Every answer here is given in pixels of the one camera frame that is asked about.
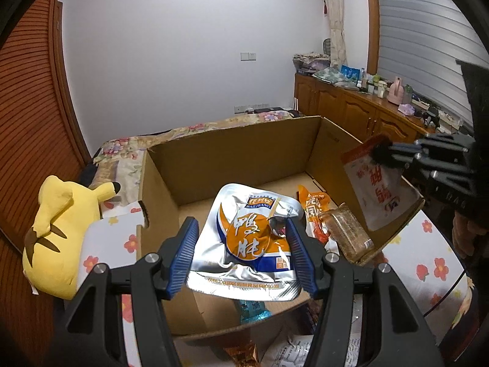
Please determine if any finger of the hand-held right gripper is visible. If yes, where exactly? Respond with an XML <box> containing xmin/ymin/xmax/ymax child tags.
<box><xmin>372</xmin><ymin>134</ymin><xmax>474</xmax><ymax>163</ymax></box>
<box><xmin>397</xmin><ymin>158</ymin><xmax>476</xmax><ymax>196</ymax></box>

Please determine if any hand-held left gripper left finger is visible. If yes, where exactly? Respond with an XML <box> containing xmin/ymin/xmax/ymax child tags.
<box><xmin>57</xmin><ymin>217</ymin><xmax>200</xmax><ymax>367</ymax></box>

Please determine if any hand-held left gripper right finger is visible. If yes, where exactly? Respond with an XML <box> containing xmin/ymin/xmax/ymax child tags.
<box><xmin>285</xmin><ymin>218</ymin><xmax>446</xmax><ymax>367</ymax></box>

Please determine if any clear packet of brown cakes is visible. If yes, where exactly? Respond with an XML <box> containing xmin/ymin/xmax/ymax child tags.
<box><xmin>318</xmin><ymin>203</ymin><xmax>377</xmax><ymax>264</ymax></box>

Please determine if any long orange snack packet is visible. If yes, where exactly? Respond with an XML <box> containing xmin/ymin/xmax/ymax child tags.
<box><xmin>297</xmin><ymin>184</ymin><xmax>334</xmax><ymax>246</ymax></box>

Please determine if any silver snack packet orange print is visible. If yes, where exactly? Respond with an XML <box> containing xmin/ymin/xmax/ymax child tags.
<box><xmin>186</xmin><ymin>183</ymin><xmax>303</xmax><ymax>302</ymax></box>

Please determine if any white red snack pouch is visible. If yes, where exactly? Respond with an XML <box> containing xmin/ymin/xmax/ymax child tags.
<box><xmin>341</xmin><ymin>135</ymin><xmax>425</xmax><ymax>232</ymax></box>

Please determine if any brown cardboard box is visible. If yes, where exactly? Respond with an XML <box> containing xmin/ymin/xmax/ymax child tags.
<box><xmin>136</xmin><ymin>116</ymin><xmax>425</xmax><ymax>344</ymax></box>

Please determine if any person's right hand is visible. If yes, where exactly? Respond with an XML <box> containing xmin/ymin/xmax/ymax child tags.
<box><xmin>451</xmin><ymin>214</ymin><xmax>483</xmax><ymax>261</ymax></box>

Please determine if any blue snack packet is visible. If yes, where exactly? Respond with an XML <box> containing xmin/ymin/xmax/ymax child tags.
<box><xmin>234</xmin><ymin>299</ymin><xmax>273</xmax><ymax>324</ymax></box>

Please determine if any strawberry flower printed cloth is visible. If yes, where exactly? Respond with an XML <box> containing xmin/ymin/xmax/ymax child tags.
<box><xmin>75</xmin><ymin>199</ymin><xmax>479</xmax><ymax>367</ymax></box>

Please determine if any row of small bottles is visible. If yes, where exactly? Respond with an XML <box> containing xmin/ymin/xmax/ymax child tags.
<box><xmin>357</xmin><ymin>69</ymin><xmax>391</xmax><ymax>98</ymax></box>

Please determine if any wooden sideboard cabinet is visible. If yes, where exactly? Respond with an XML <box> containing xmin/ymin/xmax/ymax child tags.
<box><xmin>294</xmin><ymin>72</ymin><xmax>475</xmax><ymax>150</ymax></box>

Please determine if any white snack pouch grey print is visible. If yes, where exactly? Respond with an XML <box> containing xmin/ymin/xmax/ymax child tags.
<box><xmin>263</xmin><ymin>334</ymin><xmax>318</xmax><ymax>367</ymax></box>

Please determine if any grey window blind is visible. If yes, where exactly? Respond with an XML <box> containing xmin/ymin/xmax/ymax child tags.
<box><xmin>375</xmin><ymin>0</ymin><xmax>489</xmax><ymax>124</ymax></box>

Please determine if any green patterned cloth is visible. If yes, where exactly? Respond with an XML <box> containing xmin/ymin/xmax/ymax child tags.
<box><xmin>312</xmin><ymin>67</ymin><xmax>355</xmax><ymax>85</ymax></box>

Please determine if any yellow plush toy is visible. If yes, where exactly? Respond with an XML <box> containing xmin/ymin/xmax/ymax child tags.
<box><xmin>22</xmin><ymin>175</ymin><xmax>122</xmax><ymax>301</ymax></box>

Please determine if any pile of folded cloths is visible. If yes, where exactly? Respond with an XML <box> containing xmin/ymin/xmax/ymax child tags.
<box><xmin>292</xmin><ymin>51</ymin><xmax>331</xmax><ymax>74</ymax></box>

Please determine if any beige curtain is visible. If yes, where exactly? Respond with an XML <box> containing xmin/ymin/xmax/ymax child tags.
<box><xmin>315</xmin><ymin>0</ymin><xmax>349</xmax><ymax>70</ymax></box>

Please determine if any red-brown slatted wardrobe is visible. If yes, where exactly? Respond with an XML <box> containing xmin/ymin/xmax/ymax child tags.
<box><xmin>0</xmin><ymin>0</ymin><xmax>94</xmax><ymax>367</ymax></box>

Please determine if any wooden window frame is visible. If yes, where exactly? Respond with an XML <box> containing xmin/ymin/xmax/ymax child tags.
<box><xmin>362</xmin><ymin>0</ymin><xmax>383</xmax><ymax>76</ymax></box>

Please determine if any white wall socket strip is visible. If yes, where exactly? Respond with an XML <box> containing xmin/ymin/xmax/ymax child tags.
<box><xmin>233</xmin><ymin>103</ymin><xmax>270</xmax><ymax>114</ymax></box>

